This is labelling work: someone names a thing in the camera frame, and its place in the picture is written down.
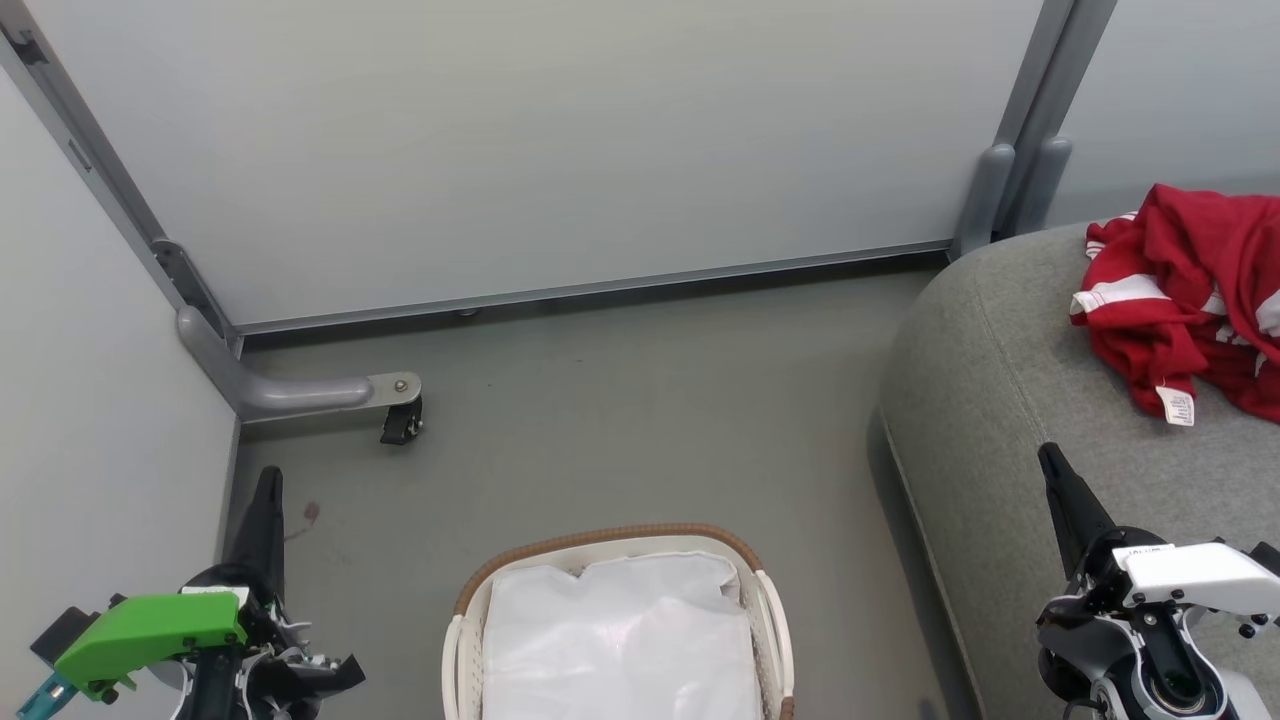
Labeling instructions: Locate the grey fabric sofa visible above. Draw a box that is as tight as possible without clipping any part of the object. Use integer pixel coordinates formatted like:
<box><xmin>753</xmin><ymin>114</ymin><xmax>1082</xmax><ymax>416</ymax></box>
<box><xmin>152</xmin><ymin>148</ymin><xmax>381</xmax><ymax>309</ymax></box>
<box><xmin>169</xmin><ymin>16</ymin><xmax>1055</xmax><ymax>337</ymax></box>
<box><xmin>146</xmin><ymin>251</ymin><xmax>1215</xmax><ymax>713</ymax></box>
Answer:
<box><xmin>878</xmin><ymin>222</ymin><xmax>1280</xmax><ymax>720</ymax></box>

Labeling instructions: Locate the black caster wheel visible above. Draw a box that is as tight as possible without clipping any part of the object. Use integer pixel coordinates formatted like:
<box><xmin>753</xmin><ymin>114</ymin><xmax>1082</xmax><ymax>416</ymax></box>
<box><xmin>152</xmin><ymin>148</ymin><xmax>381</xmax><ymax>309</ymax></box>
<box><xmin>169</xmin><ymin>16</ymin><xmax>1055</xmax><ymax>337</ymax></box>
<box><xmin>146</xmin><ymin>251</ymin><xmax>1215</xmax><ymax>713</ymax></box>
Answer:
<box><xmin>379</xmin><ymin>398</ymin><xmax>425</xmax><ymax>447</ymax></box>

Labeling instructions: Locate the black cable teal plug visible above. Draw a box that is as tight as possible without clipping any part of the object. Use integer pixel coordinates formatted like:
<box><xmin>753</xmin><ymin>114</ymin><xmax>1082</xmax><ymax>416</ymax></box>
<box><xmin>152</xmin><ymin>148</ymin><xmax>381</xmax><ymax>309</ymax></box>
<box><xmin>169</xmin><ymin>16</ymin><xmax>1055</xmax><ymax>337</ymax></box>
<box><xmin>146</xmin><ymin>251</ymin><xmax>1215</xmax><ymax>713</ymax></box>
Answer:
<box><xmin>15</xmin><ymin>672</ymin><xmax>76</xmax><ymax>720</ymax></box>

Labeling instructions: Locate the red garment with white stripes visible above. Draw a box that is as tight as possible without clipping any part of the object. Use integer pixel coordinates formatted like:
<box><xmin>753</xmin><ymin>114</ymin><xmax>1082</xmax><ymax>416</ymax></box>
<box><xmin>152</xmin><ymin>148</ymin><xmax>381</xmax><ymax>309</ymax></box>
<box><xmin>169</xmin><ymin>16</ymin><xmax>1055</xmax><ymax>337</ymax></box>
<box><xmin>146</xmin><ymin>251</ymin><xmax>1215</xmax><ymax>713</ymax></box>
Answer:
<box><xmin>1070</xmin><ymin>213</ymin><xmax>1280</xmax><ymax>426</ymax></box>

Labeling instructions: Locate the white basket liner cloth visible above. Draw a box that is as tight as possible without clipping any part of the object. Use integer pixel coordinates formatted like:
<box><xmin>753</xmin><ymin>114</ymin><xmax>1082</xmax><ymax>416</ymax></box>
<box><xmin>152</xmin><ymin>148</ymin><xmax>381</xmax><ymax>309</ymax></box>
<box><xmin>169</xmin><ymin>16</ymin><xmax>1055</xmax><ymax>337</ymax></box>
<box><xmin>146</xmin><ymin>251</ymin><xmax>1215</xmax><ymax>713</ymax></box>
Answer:
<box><xmin>483</xmin><ymin>552</ymin><xmax>763</xmax><ymax>720</ymax></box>

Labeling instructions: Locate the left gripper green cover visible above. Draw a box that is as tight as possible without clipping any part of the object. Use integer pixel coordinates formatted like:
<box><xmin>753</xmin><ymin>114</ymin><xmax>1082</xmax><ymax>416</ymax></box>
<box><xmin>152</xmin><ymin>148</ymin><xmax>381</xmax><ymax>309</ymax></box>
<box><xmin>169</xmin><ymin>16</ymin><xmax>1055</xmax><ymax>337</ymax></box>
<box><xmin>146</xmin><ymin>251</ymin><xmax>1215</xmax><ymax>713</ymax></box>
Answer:
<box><xmin>55</xmin><ymin>465</ymin><xmax>366</xmax><ymax>720</ymax></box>

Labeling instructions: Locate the white laundry basket brown rim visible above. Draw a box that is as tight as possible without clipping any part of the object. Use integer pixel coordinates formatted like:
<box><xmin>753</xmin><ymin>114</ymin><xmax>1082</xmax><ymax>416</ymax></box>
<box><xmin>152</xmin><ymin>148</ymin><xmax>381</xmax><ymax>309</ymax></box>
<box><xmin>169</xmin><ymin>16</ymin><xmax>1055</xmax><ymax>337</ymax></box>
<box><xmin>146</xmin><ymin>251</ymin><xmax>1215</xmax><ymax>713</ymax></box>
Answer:
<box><xmin>442</xmin><ymin>522</ymin><xmax>796</xmax><ymax>720</ymax></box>

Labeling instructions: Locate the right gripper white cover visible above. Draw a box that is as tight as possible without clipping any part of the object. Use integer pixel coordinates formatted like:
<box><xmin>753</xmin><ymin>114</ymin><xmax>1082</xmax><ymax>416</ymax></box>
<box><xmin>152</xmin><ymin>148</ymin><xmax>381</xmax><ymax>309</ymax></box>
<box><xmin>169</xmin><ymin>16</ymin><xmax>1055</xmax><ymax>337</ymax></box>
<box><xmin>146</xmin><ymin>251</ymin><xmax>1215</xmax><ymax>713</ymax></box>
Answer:
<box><xmin>1037</xmin><ymin>443</ymin><xmax>1280</xmax><ymax>720</ymax></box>

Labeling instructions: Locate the grey partition bottom rail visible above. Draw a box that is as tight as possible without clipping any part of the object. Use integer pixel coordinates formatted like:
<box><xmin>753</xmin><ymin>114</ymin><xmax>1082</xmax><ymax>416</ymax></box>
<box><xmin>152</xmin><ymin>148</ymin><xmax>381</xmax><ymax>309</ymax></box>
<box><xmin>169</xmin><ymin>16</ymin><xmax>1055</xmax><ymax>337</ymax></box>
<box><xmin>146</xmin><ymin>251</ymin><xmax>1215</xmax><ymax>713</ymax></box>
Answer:
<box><xmin>235</xmin><ymin>238</ymin><xmax>953</xmax><ymax>336</ymax></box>

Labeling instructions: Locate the grey partition frame post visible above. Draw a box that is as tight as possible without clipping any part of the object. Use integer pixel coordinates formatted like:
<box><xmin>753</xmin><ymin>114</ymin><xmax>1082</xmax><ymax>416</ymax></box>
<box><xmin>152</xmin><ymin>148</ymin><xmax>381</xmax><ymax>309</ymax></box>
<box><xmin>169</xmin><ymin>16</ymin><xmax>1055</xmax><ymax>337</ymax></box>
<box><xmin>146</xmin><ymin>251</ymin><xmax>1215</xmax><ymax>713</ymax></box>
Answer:
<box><xmin>950</xmin><ymin>0</ymin><xmax>1076</xmax><ymax>259</ymax></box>
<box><xmin>1005</xmin><ymin>0</ymin><xmax>1119</xmax><ymax>236</ymax></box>
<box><xmin>0</xmin><ymin>0</ymin><xmax>241</xmax><ymax>353</ymax></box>

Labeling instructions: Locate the grey partition frame foot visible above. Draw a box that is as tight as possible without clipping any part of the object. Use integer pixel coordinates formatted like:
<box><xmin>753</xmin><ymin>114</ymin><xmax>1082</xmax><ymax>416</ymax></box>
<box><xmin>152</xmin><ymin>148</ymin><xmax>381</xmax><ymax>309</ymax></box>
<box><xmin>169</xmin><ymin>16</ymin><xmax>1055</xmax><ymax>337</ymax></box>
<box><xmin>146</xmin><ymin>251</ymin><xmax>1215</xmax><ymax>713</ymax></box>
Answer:
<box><xmin>177</xmin><ymin>305</ymin><xmax>423</xmax><ymax>423</ymax></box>

